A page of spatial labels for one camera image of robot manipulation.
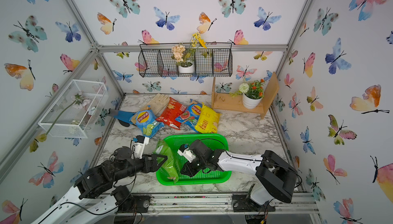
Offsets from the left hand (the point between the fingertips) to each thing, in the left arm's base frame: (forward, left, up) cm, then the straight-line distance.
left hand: (163, 158), depth 68 cm
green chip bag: (-3, -2, -6) cm, 7 cm away
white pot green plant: (+40, -48, 0) cm, 62 cm away
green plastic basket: (+9, -24, -2) cm, 26 cm away
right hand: (-2, -7, -13) cm, 15 cm away
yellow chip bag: (+27, -21, -12) cm, 36 cm away
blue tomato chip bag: (+32, -10, -13) cm, 36 cm away
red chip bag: (+33, +4, -13) cm, 36 cm away
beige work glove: (+49, +15, -20) cm, 55 cm away
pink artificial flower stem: (+25, +42, +12) cm, 50 cm away
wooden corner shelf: (+44, -40, -13) cm, 61 cm away
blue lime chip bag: (+28, +16, -13) cm, 35 cm away
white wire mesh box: (+20, +44, +8) cm, 49 cm away
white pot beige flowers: (+51, -8, +12) cm, 52 cm away
